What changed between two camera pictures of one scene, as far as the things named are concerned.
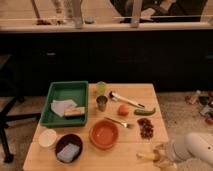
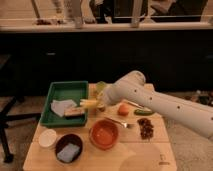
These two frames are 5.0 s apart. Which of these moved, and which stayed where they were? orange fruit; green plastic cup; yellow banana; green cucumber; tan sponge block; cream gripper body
Moved: yellow banana; cream gripper body
Stayed: tan sponge block; green cucumber; orange fruit; green plastic cup
